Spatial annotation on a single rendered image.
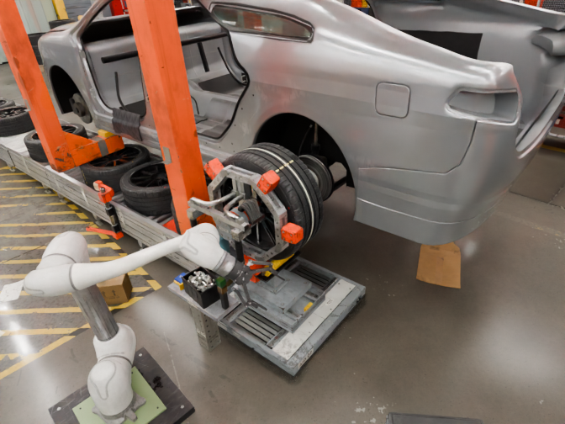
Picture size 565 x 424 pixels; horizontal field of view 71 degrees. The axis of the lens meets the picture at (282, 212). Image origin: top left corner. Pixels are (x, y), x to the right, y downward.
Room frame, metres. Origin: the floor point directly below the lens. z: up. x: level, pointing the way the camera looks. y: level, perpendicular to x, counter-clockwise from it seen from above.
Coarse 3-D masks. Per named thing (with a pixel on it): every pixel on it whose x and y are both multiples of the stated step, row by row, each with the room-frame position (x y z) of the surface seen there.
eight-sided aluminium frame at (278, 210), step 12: (228, 168) 1.91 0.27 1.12; (240, 168) 1.90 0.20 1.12; (216, 180) 1.96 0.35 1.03; (240, 180) 1.83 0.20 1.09; (252, 180) 1.77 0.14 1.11; (216, 192) 2.04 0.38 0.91; (276, 204) 1.73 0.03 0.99; (276, 216) 1.67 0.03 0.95; (276, 228) 1.68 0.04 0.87; (276, 240) 1.69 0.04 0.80; (252, 252) 1.82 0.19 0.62; (264, 252) 1.81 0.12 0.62; (276, 252) 1.69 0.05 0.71
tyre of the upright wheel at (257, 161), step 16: (256, 144) 2.12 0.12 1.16; (272, 144) 2.06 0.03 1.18; (224, 160) 2.03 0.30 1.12; (240, 160) 1.94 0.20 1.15; (256, 160) 1.88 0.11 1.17; (272, 160) 1.89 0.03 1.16; (288, 160) 1.92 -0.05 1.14; (288, 176) 1.81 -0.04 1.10; (304, 176) 1.86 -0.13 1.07; (288, 192) 1.74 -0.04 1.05; (304, 192) 1.79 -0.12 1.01; (288, 208) 1.73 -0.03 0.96; (304, 208) 1.75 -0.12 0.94; (320, 208) 1.83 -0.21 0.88; (304, 224) 1.72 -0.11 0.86; (320, 224) 1.85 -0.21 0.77; (304, 240) 1.75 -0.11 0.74; (288, 256) 1.75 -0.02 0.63
